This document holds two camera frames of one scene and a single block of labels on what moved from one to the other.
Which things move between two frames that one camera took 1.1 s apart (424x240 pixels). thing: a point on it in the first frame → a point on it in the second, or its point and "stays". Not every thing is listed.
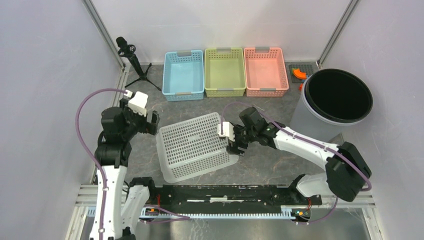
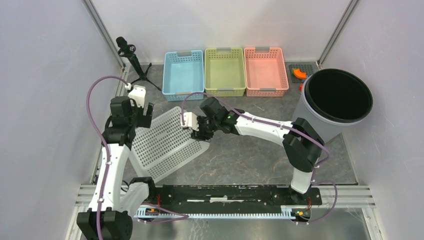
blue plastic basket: (183, 78) stays
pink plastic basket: (264, 73) stays
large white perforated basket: (193, 148) → (158, 151)
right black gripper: (237, 128) → (200, 134)
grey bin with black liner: (332, 101) stays
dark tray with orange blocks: (299, 72) stays
